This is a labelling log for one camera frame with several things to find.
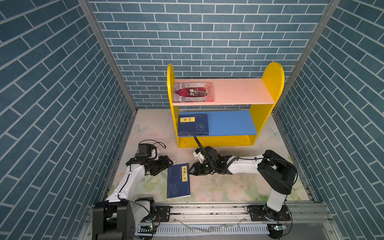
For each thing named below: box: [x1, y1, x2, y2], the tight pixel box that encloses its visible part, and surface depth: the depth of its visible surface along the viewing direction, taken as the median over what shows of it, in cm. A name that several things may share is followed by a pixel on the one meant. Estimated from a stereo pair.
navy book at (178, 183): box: [167, 163, 191, 199], surface depth 84 cm
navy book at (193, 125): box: [178, 114, 209, 137], surface depth 91 cm
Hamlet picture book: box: [173, 82, 214, 103], surface depth 74 cm
